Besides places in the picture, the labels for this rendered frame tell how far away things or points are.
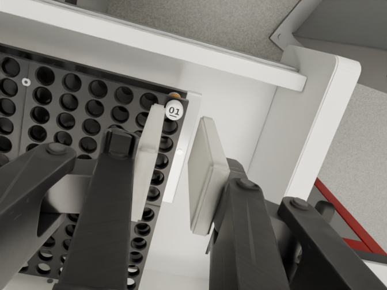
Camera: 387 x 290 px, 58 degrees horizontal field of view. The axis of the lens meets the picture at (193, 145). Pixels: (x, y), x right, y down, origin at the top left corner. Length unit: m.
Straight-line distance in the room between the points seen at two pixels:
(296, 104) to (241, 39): 0.90
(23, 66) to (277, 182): 0.20
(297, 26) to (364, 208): 0.75
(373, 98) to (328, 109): 1.12
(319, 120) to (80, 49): 0.20
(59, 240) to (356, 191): 1.27
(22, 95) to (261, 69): 0.17
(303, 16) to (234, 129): 0.90
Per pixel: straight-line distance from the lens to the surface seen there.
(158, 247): 0.38
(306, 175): 0.26
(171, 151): 0.26
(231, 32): 1.16
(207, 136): 0.16
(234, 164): 0.15
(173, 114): 0.24
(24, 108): 0.27
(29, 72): 0.27
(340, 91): 0.25
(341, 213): 0.71
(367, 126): 1.38
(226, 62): 0.25
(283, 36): 1.17
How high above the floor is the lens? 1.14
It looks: 70 degrees down
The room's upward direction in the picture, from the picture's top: 170 degrees clockwise
